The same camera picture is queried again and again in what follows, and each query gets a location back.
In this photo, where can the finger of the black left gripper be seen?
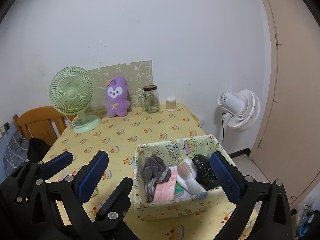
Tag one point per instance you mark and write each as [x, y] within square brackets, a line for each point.
[18, 185]

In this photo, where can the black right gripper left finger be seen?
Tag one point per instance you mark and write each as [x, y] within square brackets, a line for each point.
[73, 192]

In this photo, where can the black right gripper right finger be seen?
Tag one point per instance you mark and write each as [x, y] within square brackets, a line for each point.
[274, 217]

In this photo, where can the grey velvet drawstring pouch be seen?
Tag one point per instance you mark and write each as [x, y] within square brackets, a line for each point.
[154, 172]

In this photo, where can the black plastic bag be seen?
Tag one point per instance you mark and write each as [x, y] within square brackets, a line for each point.
[204, 174]

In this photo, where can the pink tissue pack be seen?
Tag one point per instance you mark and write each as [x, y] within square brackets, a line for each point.
[165, 192]

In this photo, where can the white cloth bundle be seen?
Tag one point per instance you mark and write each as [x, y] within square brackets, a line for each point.
[186, 177]

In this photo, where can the green tissue pack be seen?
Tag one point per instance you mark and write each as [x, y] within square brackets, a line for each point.
[179, 191]

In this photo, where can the blue plaid bedding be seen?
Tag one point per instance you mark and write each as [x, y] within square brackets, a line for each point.
[14, 149]

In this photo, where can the black cloth on chair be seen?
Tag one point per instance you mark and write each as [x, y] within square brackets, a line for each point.
[37, 149]

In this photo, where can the yellow cartoon tablecloth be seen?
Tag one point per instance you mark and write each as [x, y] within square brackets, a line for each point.
[173, 137]

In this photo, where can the purple plush bunny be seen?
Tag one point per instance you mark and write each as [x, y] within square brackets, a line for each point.
[117, 103]

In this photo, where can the green desk fan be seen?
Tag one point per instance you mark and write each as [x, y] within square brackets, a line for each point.
[70, 92]

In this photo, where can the yellow cartoon fabric storage box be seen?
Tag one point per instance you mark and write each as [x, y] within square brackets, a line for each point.
[173, 153]

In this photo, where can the glass jar with lid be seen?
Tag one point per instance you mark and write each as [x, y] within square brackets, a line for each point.
[149, 100]

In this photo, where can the white floor fan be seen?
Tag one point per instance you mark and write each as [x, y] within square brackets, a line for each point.
[241, 110]

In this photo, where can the cotton swab container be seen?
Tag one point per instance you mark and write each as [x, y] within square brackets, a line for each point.
[170, 103]

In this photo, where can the beige cartoon placemat board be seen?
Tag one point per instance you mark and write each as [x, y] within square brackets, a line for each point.
[137, 75]

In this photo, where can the wall power socket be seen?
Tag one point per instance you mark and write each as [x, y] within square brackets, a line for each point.
[4, 128]

